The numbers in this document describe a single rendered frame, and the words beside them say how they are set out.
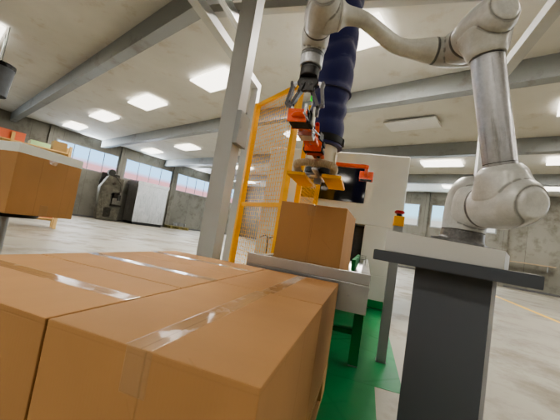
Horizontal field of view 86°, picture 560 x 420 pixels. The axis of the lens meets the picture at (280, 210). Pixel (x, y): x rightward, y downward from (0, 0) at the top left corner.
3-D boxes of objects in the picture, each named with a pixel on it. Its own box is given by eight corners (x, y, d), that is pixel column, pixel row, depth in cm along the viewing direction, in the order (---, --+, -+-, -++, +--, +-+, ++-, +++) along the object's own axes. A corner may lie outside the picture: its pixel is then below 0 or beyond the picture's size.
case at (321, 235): (297, 262, 236) (304, 212, 239) (348, 271, 223) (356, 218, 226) (271, 266, 180) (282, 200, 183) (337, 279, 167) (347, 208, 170)
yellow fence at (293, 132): (217, 296, 312) (251, 103, 328) (227, 296, 318) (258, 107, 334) (262, 324, 241) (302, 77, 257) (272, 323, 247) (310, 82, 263)
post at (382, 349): (375, 357, 207) (393, 216, 215) (385, 361, 205) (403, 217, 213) (375, 362, 201) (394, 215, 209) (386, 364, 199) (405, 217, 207)
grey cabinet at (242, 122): (240, 149, 282) (245, 118, 284) (245, 149, 280) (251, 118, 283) (231, 142, 263) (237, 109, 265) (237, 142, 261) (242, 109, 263)
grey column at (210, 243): (194, 299, 282) (247, 3, 305) (222, 307, 273) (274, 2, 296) (174, 306, 254) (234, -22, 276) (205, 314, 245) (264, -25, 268)
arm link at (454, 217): (469, 234, 128) (478, 184, 129) (501, 237, 110) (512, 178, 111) (432, 227, 128) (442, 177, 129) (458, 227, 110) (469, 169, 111)
